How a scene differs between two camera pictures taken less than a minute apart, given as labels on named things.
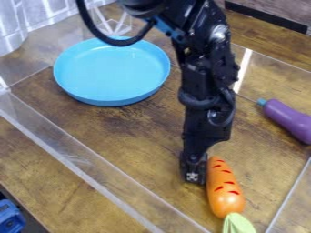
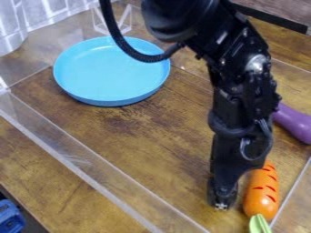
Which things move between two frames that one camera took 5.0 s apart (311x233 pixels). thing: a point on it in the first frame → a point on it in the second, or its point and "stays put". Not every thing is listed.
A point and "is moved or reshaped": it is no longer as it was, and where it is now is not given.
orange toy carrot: x=224 y=196 is moved or reshaped
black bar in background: x=264 y=16 stays put
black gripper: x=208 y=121 → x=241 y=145
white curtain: x=24 y=15 stays put
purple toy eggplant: x=293 y=120 stays put
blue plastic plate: x=104 y=75 stays put
